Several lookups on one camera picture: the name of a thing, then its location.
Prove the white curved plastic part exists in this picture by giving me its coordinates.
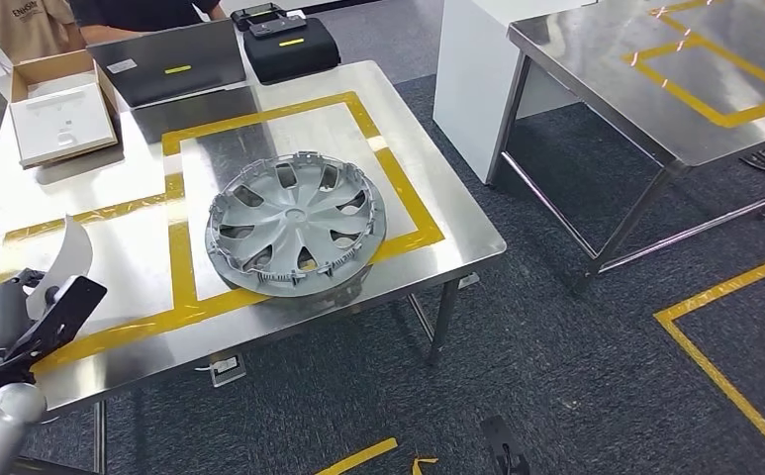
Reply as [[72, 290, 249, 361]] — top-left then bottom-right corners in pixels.
[[24, 215, 95, 323]]

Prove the stainless steel workbench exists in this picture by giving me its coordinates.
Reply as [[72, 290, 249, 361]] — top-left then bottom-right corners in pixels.
[[486, 0, 765, 290], [0, 59, 509, 475]]

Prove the white packaging insert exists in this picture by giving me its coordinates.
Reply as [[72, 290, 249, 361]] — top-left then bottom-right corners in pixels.
[[11, 81, 119, 166]]

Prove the open cardboard box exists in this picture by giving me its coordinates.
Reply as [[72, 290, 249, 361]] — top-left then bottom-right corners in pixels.
[[6, 48, 123, 172]]

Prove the person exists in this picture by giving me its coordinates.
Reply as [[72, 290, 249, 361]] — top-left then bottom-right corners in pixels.
[[0, 0, 88, 146], [66, 0, 228, 46]]

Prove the silver wheel hubcap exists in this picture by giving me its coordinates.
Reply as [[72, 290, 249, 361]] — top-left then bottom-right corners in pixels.
[[203, 150, 389, 300]]

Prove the yellow floor tape square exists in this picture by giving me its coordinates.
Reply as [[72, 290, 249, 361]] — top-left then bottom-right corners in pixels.
[[652, 261, 765, 472], [315, 436, 440, 475]]

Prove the black carrying case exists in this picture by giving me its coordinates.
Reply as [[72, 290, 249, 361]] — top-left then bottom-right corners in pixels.
[[242, 16, 342, 85]]

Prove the white cabinet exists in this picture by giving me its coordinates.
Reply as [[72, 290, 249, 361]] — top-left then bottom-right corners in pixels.
[[432, 0, 597, 186]]

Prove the black left wrist camera bracket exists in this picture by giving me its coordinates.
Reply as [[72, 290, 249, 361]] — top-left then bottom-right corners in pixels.
[[1, 275, 109, 372]]

